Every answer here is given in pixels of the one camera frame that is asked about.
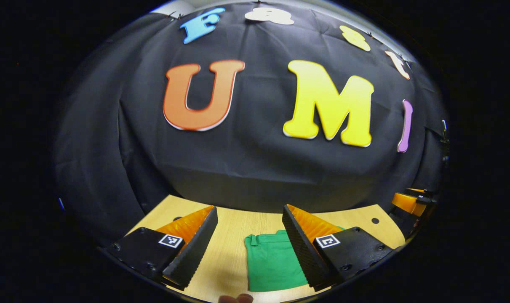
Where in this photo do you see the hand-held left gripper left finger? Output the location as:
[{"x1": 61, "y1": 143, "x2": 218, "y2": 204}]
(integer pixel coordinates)
[{"x1": 107, "y1": 205, "x2": 219, "y2": 291}]

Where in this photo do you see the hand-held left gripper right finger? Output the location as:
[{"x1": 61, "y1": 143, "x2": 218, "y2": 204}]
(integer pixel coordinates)
[{"x1": 282, "y1": 204, "x2": 394, "y2": 292}]

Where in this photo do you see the green T-shirt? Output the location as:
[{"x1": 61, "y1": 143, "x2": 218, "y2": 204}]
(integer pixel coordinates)
[{"x1": 244, "y1": 226, "x2": 347, "y2": 292}]

